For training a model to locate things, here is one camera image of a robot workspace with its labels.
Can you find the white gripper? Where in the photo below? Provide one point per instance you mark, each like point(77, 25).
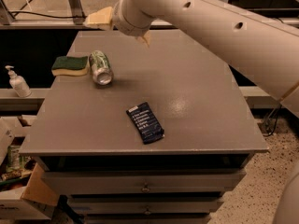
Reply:
point(120, 17)

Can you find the green soda can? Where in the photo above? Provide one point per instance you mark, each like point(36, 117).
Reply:
point(100, 65)

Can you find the green and yellow sponge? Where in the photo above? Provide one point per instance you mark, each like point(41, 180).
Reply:
point(70, 66)

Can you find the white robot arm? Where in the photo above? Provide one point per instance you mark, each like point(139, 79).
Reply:
point(263, 50)

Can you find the green can in box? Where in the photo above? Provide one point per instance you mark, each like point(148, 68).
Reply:
point(13, 157)

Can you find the dark blue snack bar wrapper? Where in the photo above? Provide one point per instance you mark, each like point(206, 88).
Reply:
point(145, 121)

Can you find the grey drawer cabinet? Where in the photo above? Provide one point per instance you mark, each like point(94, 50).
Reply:
point(160, 144)

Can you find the white pump soap bottle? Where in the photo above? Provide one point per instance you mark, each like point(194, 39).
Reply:
point(18, 83)

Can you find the top grey drawer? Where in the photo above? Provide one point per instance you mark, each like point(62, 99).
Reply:
point(85, 183)

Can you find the grey drawer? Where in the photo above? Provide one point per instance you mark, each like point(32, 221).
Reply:
point(146, 206)
point(85, 183)

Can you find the middle grey drawer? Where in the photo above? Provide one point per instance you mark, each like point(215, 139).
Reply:
point(146, 206)

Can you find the cardboard box with items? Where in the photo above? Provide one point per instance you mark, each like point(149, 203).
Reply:
point(23, 195)

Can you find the metal window frame rail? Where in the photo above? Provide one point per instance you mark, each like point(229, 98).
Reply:
point(44, 14)

